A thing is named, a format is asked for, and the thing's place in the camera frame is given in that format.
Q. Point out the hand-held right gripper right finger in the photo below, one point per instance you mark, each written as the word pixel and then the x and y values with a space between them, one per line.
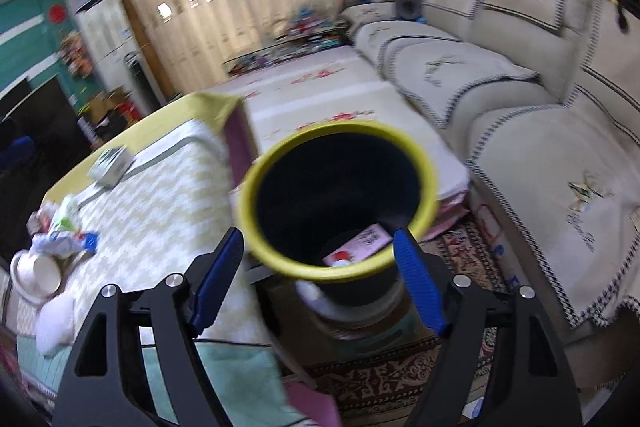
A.
pixel 417 287

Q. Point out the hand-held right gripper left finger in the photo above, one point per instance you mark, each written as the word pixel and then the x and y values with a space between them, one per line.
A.
pixel 215 282

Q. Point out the black yellow-rimmed trash bin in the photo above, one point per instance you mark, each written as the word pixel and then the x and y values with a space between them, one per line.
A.
pixel 330 187

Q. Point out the pink packet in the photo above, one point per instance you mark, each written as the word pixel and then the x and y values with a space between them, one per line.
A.
pixel 362 242

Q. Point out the red patterned rug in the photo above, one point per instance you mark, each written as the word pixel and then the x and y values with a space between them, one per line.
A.
pixel 380 377

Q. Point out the teal checked tablecloth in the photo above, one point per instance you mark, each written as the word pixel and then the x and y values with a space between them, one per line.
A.
pixel 240 377

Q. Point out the yellow zigzag tablecloth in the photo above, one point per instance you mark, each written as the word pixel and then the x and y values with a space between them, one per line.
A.
pixel 165 187

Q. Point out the crumpled colourful wrappers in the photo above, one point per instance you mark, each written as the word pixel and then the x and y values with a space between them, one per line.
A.
pixel 60 232

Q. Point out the white crumpled paper towel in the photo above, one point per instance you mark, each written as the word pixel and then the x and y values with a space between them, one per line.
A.
pixel 52 322

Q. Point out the white round bowl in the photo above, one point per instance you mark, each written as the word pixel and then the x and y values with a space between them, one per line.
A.
pixel 37 277

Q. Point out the open cardboard box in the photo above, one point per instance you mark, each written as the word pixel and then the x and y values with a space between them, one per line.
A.
pixel 110 104

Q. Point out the beige sofa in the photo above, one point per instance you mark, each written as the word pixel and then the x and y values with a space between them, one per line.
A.
pixel 450 72

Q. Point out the black tower fan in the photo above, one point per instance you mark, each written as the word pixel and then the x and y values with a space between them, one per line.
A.
pixel 132 77

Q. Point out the black television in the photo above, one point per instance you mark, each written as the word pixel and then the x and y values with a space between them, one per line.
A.
pixel 40 112

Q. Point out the low rack of toys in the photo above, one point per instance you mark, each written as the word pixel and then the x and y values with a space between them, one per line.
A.
pixel 295 42

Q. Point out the artificial flower garland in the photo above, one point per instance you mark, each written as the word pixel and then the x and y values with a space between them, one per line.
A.
pixel 77 54

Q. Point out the white standing air conditioner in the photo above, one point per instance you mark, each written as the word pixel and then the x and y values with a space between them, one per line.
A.
pixel 107 32

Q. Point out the grey round cushion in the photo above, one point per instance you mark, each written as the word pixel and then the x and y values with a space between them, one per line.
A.
pixel 409 9

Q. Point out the red round wall ornament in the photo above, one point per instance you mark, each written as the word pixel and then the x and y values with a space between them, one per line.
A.
pixel 58 14

